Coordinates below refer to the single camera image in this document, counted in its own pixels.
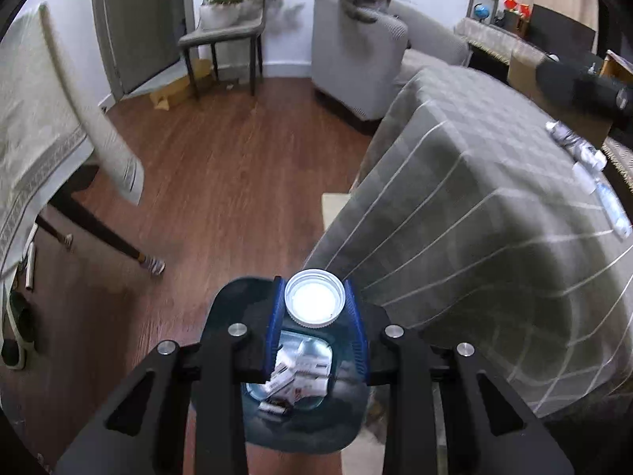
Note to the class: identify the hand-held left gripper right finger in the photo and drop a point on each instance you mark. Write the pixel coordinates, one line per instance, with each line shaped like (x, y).
(360, 346)

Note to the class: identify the dining table beige tablecloth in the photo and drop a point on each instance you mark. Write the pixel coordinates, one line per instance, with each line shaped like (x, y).
(29, 109)

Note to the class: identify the flat cardboard box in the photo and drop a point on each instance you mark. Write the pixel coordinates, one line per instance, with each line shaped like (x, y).
(178, 86)

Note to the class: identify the metal tube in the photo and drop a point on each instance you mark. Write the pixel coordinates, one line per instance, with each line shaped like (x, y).
(30, 267)

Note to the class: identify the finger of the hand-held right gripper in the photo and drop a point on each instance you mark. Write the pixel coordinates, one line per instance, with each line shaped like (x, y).
(583, 89)

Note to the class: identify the silver wrapper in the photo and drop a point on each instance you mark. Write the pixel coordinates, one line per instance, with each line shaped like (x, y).
(564, 134)

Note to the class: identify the grey dining chair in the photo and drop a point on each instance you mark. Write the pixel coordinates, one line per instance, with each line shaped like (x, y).
(220, 34)

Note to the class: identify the dark slipper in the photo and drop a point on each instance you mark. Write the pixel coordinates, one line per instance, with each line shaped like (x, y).
(17, 326)

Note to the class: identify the grey armchair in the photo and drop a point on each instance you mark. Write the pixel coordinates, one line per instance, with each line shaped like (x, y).
(351, 54)

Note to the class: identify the white round bottle cap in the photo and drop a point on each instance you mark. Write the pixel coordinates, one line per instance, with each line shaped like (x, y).
(314, 299)

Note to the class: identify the plastic bottles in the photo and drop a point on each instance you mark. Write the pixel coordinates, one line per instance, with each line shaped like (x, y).
(613, 210)

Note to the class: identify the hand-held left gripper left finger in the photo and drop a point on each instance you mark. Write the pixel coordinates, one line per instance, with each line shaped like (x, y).
(274, 336)

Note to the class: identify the black monitor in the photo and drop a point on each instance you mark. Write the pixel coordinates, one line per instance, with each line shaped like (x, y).
(559, 27)

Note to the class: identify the pile of small white boxes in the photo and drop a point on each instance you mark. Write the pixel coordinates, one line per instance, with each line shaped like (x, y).
(301, 371)

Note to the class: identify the small red flags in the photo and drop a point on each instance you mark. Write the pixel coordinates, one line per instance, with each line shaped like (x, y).
(517, 6)

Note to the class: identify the dark teal trash bin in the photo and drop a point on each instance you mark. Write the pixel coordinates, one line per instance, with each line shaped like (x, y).
(306, 430)

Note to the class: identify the grey door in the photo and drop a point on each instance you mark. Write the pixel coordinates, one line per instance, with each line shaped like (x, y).
(143, 20)

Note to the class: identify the small blue globe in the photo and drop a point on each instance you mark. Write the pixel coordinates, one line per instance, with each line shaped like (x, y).
(481, 12)

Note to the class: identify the long desk beige cloth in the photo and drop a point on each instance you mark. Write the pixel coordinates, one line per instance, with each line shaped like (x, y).
(494, 39)

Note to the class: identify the round table grey checkered tablecloth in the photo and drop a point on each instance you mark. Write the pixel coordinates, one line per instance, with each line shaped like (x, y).
(470, 237)

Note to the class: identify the open cardboard box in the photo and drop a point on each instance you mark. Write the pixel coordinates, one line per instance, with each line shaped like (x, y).
(618, 63)

